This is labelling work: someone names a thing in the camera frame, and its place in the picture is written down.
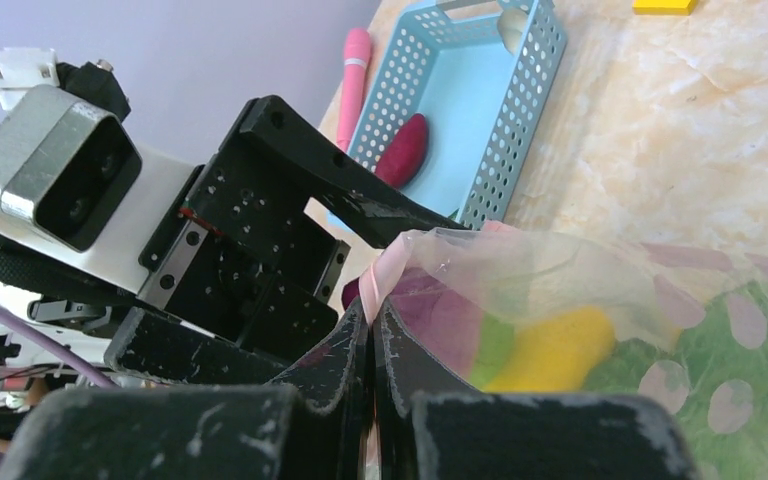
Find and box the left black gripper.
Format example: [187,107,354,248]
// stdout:
[103,95,464,385]

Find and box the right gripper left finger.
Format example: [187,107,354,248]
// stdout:
[269,299,371,479]

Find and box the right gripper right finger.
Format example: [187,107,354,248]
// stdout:
[371,300,477,479]

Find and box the clear zip top bag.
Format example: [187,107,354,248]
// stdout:
[340,220,768,480]

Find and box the yellow lemon toy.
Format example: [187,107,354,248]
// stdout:
[482,306,616,393]

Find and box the green lettuce toy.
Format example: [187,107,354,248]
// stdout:
[584,281,768,479]

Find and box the green lime toy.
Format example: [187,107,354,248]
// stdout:
[469,314,516,389]

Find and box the red fruit toy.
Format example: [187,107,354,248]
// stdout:
[375,114,429,189]

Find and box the pink cylinder toy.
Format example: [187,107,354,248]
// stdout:
[336,28,372,152]

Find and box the blue plastic basket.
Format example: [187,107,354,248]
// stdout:
[348,1,568,230]

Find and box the yellow block on table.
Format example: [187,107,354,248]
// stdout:
[632,0,698,16]

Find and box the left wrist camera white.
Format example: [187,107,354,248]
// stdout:
[0,47,196,294]

